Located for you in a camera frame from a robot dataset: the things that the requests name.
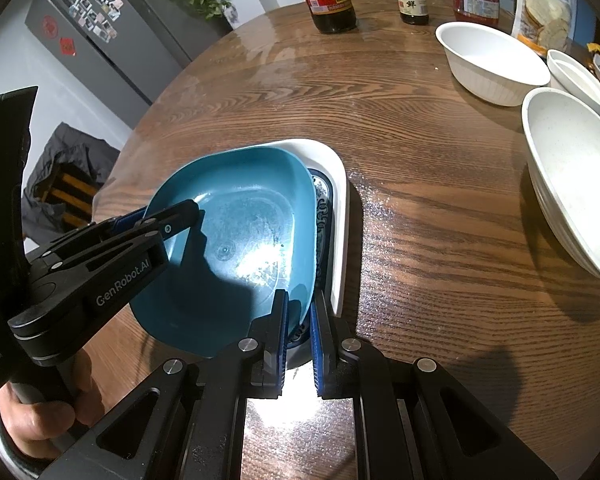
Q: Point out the bag of round crackers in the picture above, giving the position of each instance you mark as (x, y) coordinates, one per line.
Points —
(544, 25)

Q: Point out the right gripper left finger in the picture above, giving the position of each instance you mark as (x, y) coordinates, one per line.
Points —
(271, 333)

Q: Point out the white patterned square plate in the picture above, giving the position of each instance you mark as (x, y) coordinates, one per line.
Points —
(332, 214)

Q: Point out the blue square plate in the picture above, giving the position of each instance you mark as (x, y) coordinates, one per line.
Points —
(256, 234)

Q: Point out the person's left hand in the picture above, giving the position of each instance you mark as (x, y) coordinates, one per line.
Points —
(33, 427)

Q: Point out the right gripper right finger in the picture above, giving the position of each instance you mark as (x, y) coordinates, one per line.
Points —
(343, 366)

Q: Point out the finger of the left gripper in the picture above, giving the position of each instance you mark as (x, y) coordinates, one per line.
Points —
(175, 219)

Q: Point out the large white bowl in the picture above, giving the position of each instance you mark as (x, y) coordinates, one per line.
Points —
(562, 137)

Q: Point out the small white ramekin bowl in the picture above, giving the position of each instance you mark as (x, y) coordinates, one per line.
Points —
(569, 75)

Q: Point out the medium white bowl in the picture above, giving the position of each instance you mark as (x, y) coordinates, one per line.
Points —
(490, 64)

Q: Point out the grey refrigerator with photos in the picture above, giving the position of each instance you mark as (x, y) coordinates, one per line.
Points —
(126, 52)

